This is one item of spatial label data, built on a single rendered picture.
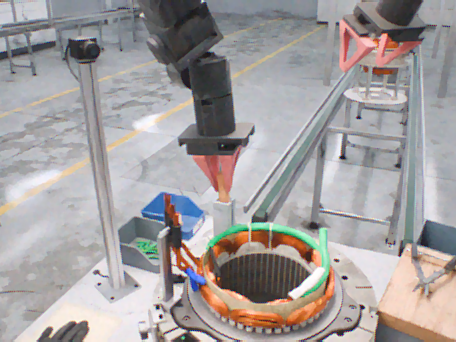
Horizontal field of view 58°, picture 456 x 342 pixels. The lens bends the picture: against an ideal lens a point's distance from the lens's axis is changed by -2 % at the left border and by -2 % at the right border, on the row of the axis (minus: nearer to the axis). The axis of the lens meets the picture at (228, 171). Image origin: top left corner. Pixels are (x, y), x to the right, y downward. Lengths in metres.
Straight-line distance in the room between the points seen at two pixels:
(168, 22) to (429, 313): 0.54
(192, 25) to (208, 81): 0.08
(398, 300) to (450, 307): 0.08
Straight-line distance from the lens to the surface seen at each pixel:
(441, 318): 0.70
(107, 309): 1.10
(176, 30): 0.55
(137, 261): 1.18
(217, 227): 0.68
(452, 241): 0.94
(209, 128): 0.59
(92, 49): 0.86
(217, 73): 0.57
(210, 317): 0.58
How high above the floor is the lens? 1.51
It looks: 26 degrees down
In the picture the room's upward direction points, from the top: straight up
